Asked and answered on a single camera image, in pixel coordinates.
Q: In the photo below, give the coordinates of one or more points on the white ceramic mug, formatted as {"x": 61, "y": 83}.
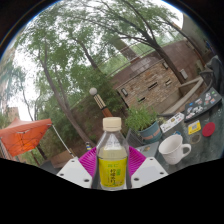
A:
{"x": 171, "y": 150}

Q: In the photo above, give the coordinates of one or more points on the clear bottle with yellow label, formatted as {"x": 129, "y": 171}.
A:
{"x": 112, "y": 166}

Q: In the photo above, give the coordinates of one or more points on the orange patio umbrella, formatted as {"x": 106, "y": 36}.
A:
{"x": 23, "y": 135}

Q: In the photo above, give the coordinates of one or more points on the black wall lantern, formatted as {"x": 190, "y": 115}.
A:
{"x": 165, "y": 65}
{"x": 124, "y": 92}

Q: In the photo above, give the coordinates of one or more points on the wooden crate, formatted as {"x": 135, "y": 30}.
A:
{"x": 61, "y": 159}

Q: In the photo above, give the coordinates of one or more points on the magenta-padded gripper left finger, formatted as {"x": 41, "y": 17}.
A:
{"x": 76, "y": 171}

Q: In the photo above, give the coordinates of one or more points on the flat round red coaster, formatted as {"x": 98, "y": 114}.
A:
{"x": 209, "y": 129}

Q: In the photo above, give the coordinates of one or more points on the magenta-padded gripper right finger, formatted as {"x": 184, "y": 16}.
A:
{"x": 146, "y": 171}

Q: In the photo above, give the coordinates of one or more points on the blue and yellow striped cone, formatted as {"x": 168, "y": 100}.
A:
{"x": 88, "y": 146}

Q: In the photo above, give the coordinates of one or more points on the green plant in teal pot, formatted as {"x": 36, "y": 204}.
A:
{"x": 143, "y": 121}

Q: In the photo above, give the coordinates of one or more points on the small yellow card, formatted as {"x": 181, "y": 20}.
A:
{"x": 194, "y": 127}

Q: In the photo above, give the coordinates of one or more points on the wooden lamp post with globe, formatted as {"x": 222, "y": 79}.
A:
{"x": 101, "y": 103}

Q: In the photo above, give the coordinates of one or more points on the black laptop with stickers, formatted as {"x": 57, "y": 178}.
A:
{"x": 201, "y": 105}

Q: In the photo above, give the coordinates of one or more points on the grey laptop with stickers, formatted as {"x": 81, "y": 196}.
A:
{"x": 150, "y": 149}

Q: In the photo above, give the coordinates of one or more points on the white card with stickers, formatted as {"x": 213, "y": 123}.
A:
{"x": 172, "y": 122}

